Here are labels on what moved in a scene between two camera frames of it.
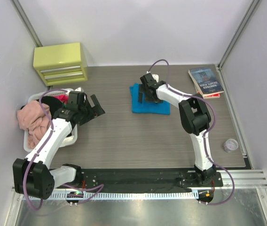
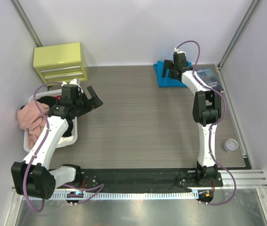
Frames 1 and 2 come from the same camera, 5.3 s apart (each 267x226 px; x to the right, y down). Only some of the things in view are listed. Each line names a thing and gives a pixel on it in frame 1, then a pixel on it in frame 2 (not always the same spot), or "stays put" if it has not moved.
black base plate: (143, 178) stays put
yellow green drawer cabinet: (61, 64) stays put
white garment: (68, 139) stays put
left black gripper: (89, 110) → (88, 101)
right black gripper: (145, 92) → (171, 71)
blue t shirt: (163, 108) → (167, 81)
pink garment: (32, 117) stays put
